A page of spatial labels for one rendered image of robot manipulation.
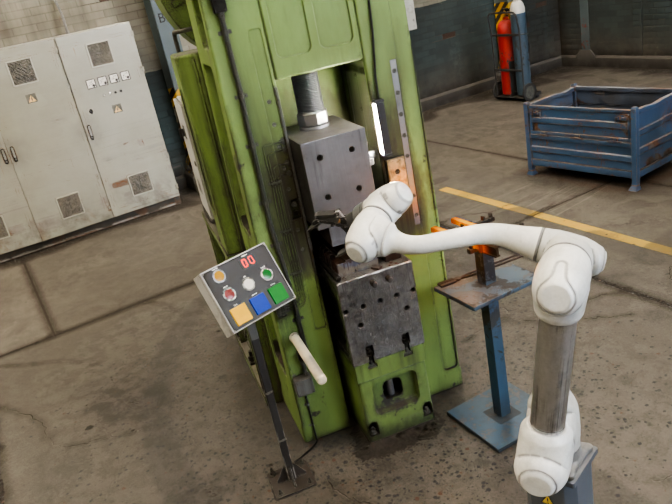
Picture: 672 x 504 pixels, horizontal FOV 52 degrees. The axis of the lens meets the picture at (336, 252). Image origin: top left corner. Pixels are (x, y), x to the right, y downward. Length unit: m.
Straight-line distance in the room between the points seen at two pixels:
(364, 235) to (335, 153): 1.10
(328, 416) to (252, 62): 1.81
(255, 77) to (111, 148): 5.17
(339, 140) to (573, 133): 3.91
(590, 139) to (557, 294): 4.79
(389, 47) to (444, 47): 7.58
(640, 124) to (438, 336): 3.25
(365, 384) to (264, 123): 1.33
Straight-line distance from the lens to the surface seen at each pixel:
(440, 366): 3.78
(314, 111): 3.16
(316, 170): 2.99
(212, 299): 2.82
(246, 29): 3.00
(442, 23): 10.73
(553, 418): 2.10
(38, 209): 8.03
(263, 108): 3.03
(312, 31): 3.07
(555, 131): 6.75
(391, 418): 3.56
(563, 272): 1.82
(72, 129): 7.98
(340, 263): 3.15
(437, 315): 3.64
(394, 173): 3.26
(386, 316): 3.27
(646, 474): 3.36
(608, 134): 6.43
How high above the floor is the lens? 2.22
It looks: 22 degrees down
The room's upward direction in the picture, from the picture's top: 12 degrees counter-clockwise
